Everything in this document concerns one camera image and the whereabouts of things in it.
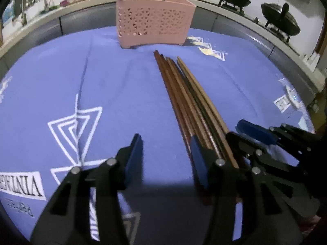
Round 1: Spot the black wok with lid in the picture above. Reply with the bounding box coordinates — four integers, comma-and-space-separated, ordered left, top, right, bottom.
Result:
261, 2, 301, 37

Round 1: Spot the white pitcher with blue print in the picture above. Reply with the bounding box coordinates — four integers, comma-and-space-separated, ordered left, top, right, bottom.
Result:
2, 0, 15, 26

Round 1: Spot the small white device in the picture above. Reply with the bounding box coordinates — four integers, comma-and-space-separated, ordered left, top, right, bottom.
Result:
286, 84, 304, 108

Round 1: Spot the pink perforated utensil basket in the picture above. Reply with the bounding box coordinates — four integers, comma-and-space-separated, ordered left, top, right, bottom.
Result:
116, 0, 197, 49

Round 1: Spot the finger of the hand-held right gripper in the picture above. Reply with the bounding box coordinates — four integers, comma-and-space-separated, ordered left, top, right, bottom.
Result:
237, 119, 323, 164
226, 131, 311, 199

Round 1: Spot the black gas stove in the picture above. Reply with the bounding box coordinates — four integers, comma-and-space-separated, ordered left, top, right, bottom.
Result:
217, 0, 303, 55

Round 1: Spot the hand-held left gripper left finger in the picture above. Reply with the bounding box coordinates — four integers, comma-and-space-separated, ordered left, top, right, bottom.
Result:
29, 133, 143, 245

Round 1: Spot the blue printed tablecloth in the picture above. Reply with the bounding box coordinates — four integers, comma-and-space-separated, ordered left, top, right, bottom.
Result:
0, 26, 316, 245

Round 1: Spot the bundle of wooden chopsticks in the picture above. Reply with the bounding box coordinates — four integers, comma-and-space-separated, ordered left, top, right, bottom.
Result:
153, 50, 241, 206

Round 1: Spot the person's right forearm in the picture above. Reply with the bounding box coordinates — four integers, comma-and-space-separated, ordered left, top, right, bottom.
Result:
298, 214, 320, 238

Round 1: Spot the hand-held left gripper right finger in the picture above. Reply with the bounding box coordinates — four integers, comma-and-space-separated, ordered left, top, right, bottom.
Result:
190, 135, 304, 245

